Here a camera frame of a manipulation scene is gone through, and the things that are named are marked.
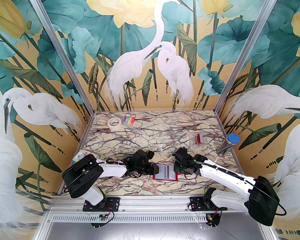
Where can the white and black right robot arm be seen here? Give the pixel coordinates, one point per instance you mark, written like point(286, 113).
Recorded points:
point(225, 173)

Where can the beige masking tape roll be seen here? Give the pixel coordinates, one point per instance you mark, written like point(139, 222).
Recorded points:
point(110, 125)

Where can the grey card with dark stripe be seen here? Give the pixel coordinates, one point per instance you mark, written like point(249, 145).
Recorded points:
point(166, 172)

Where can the clear tube with blue lid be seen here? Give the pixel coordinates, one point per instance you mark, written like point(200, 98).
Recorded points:
point(233, 138)

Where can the red credit card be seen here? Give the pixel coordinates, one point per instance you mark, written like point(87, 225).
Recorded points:
point(199, 138)

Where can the pack of coloured markers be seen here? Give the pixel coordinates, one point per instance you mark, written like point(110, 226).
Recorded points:
point(130, 120)

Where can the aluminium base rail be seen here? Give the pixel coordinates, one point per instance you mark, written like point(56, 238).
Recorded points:
point(152, 204)

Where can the perforated metal strip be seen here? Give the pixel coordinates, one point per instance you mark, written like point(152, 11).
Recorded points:
point(152, 218)

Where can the clear plastic card box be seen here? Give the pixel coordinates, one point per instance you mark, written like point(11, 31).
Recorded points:
point(193, 141)

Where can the red leather card holder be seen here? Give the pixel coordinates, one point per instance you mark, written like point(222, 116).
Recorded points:
point(156, 177)

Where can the steel sheet tray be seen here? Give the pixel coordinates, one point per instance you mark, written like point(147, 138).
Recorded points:
point(152, 232)

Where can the small clear tape scrap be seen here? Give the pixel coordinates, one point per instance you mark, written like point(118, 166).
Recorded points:
point(160, 147)

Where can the black round bracket plate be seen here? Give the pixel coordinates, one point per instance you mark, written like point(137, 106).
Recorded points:
point(216, 221)

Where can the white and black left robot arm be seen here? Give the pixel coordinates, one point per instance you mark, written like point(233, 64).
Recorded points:
point(112, 168)

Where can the aluminium frame post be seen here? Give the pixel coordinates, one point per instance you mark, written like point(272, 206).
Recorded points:
point(241, 58)
point(66, 58)

